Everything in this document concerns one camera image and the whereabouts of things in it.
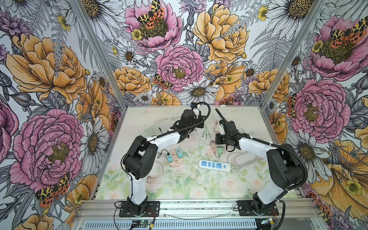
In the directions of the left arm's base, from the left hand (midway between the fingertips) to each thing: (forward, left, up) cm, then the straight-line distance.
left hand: (204, 119), depth 91 cm
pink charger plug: (-11, -6, -14) cm, 19 cm away
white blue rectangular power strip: (-23, -6, -15) cm, 28 cm away
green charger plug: (-13, -11, -15) cm, 22 cm away
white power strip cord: (-21, -17, -17) cm, 32 cm away
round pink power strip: (-21, +17, -14) cm, 31 cm away
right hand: (-8, -8, -12) cm, 17 cm away
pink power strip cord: (-31, +32, -15) cm, 47 cm away
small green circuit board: (-50, +33, -17) cm, 62 cm away
